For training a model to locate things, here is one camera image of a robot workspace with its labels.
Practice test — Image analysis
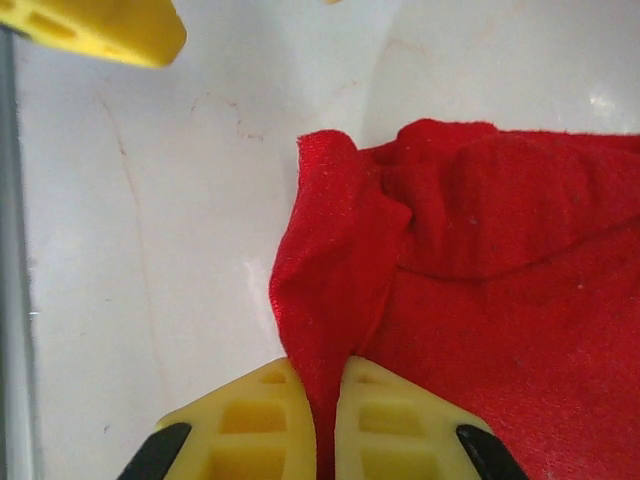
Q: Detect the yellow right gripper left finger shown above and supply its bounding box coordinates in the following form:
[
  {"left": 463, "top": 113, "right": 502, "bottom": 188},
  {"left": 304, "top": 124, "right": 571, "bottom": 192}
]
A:
[{"left": 117, "top": 357, "right": 319, "bottom": 480}]

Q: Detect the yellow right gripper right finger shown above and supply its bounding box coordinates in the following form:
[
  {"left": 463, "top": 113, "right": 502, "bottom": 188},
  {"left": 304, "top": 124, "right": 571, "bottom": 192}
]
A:
[{"left": 334, "top": 355, "right": 526, "bottom": 480}]

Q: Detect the red sock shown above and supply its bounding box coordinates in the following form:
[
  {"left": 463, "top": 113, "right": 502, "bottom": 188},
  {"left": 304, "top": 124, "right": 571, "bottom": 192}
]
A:
[{"left": 268, "top": 118, "right": 640, "bottom": 480}]

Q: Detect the aluminium front rail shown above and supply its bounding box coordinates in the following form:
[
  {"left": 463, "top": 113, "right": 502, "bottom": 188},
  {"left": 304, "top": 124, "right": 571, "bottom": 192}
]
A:
[{"left": 0, "top": 29, "right": 40, "bottom": 480}]

